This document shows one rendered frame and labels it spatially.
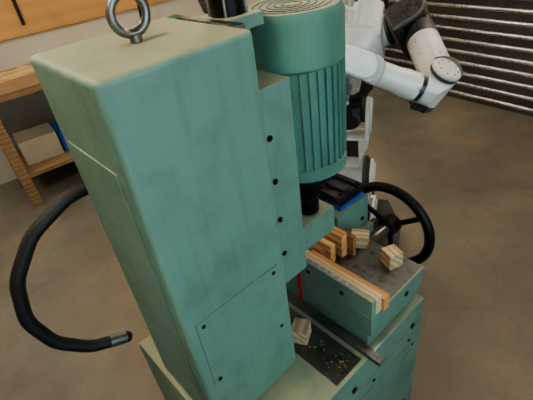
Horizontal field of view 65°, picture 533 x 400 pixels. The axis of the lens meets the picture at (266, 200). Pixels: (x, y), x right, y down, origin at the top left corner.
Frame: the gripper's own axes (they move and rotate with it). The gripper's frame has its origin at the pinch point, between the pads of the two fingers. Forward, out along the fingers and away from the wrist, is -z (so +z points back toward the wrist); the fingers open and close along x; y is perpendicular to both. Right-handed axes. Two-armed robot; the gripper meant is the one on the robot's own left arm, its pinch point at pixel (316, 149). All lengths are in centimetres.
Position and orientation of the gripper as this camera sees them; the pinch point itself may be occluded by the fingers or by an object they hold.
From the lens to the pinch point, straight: 111.9
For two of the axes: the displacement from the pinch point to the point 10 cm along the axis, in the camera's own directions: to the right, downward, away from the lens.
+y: -6.9, 0.0, -7.2
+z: 2.6, -9.4, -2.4
